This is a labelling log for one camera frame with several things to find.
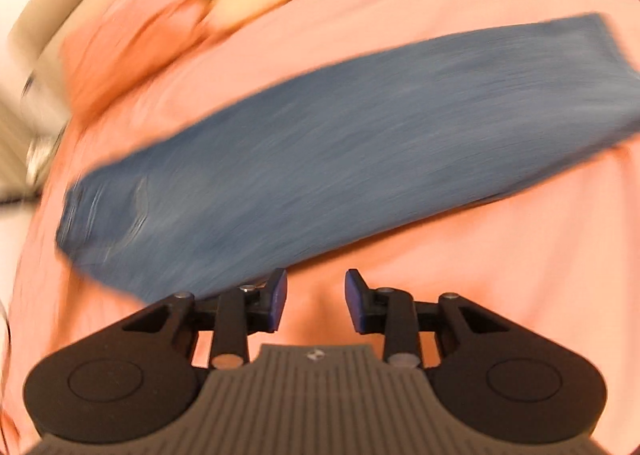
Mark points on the beige padded bed headboard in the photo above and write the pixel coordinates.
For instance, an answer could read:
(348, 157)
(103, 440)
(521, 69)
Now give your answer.
(75, 0)

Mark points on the yellow cushion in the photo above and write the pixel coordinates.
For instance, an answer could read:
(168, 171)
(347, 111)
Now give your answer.
(250, 0)

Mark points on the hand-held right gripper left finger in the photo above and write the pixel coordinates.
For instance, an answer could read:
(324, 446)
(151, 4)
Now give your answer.
(279, 300)

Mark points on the blue denim pants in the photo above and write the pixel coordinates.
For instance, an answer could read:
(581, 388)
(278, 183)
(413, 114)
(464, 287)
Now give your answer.
(325, 160)

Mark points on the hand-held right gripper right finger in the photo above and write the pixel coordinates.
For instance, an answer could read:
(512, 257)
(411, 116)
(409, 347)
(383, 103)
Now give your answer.
(354, 302)

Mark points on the orange embroidered pillow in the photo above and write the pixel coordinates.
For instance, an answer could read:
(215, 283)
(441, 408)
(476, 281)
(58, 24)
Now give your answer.
(130, 45)

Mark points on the orange bed sheet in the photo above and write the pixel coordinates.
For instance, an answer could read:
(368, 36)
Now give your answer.
(500, 275)

